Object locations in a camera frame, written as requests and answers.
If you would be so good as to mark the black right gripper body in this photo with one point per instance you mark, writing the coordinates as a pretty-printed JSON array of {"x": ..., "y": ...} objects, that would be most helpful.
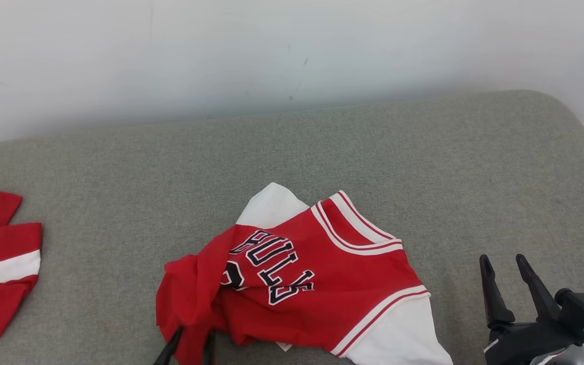
[{"x": 520, "y": 339}]

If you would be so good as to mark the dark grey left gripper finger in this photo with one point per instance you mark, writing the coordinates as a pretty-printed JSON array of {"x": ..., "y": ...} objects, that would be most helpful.
[
  {"x": 209, "y": 352},
  {"x": 169, "y": 351}
]

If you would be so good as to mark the grey fabric sofa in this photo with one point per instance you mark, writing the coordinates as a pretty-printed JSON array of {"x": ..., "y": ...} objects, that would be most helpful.
[{"x": 119, "y": 203}]

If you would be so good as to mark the red Bulls basketball jersey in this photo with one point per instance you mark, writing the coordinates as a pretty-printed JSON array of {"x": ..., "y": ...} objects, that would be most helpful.
[{"x": 332, "y": 299}]

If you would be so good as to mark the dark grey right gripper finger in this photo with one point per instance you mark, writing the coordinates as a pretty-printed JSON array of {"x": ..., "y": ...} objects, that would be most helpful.
[
  {"x": 540, "y": 299},
  {"x": 495, "y": 299}
]

